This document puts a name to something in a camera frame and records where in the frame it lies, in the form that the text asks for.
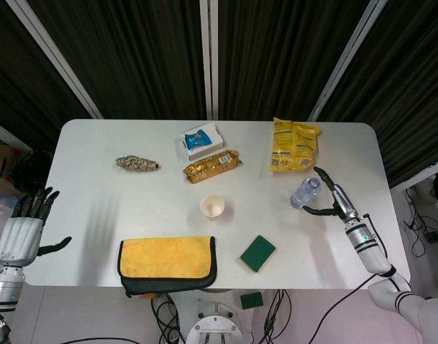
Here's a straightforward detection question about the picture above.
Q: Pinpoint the black pleated curtain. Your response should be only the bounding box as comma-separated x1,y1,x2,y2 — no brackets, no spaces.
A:
0,0,438,189

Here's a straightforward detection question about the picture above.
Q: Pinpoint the blue snack packet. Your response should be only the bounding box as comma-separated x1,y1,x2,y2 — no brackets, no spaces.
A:
184,129,212,150

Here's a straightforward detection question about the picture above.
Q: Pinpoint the black cable bundle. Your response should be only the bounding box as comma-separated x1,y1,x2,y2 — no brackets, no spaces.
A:
150,292,186,344
261,289,295,344

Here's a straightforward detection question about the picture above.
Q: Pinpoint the green and yellow sponge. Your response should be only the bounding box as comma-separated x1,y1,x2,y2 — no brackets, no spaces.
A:
239,234,277,275

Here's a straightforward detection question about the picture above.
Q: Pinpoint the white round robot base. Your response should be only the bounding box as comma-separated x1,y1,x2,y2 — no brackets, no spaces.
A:
185,297,254,344

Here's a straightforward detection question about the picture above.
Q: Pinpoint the gold foil snack package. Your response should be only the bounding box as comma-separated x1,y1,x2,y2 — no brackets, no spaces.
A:
183,149,244,184

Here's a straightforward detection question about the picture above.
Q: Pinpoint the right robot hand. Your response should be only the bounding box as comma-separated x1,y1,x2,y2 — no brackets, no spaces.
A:
303,166,361,222

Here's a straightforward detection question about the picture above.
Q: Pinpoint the white paper cup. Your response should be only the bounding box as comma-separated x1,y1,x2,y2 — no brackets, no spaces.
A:
199,194,226,220

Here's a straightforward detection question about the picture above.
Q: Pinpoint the black floor cable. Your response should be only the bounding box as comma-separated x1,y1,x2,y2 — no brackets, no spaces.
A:
401,186,438,259

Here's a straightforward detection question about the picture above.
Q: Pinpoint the yellow cloth with dark edge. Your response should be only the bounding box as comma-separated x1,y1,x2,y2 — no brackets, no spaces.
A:
116,235,218,298

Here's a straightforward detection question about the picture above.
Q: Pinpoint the white frame post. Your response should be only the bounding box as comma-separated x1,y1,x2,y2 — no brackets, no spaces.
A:
10,0,104,120
199,0,219,121
307,0,389,122

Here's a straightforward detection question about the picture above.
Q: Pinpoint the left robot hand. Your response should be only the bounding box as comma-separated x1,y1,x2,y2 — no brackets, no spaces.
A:
0,186,72,268

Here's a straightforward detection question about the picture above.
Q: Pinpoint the white cardboard box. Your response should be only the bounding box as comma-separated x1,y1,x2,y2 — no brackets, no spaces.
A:
178,122,226,161

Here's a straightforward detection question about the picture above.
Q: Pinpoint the black helmet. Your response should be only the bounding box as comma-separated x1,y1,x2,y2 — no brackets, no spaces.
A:
10,149,54,193

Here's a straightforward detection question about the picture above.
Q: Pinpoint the yellow snack bag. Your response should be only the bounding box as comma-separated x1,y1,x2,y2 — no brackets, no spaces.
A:
267,117,322,173

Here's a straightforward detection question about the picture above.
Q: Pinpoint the transparent plastic water bottle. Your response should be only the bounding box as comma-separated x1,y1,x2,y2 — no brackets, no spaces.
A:
289,176,320,209

